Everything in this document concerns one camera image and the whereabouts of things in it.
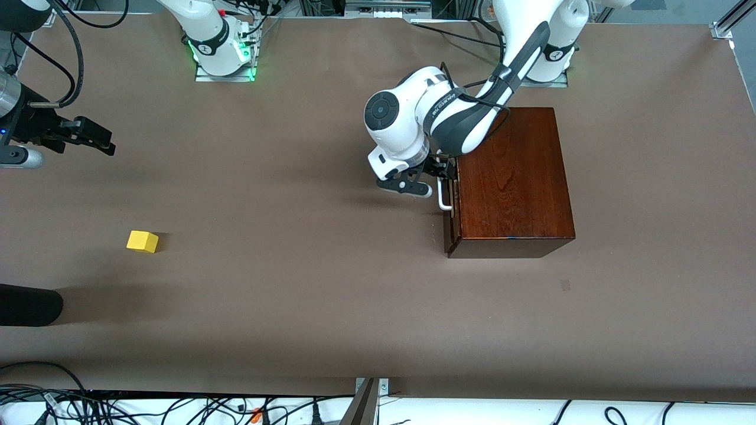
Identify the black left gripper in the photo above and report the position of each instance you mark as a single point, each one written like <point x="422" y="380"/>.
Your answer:
<point x="442" y="168"/>

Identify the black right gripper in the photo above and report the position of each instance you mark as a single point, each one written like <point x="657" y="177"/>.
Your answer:
<point x="36" y="125"/>

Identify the yellow block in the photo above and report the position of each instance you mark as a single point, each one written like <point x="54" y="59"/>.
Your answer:
<point x="142" y="241"/>

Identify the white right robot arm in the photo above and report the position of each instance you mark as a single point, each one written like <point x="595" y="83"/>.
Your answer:
<point x="207" y="29"/>

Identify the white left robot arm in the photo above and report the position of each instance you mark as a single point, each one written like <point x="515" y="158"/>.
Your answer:
<point x="401" y="124"/>

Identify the dark brown wooden cabinet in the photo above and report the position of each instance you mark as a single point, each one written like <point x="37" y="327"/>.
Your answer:
<point x="514" y="177"/>

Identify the white power strip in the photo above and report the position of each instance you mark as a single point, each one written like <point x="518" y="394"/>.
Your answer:
<point x="387" y="14"/>

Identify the black cylindrical object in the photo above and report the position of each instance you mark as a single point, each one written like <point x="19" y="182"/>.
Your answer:
<point x="29" y="305"/>

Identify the dark slanted bar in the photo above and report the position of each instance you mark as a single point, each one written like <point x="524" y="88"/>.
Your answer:
<point x="361" y="407"/>

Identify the orange connector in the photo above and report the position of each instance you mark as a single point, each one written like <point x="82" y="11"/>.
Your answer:
<point x="256" y="415"/>

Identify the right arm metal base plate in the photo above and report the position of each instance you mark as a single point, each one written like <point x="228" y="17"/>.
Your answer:
<point x="204" y="77"/>

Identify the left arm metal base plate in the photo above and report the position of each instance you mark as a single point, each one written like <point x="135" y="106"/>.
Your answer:
<point x="561" y="83"/>

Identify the metal edge bracket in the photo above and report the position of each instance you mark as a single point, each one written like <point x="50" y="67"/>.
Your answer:
<point x="384" y="386"/>

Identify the aluminium frame profile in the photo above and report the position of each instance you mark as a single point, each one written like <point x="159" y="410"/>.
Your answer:
<point x="729" y="20"/>

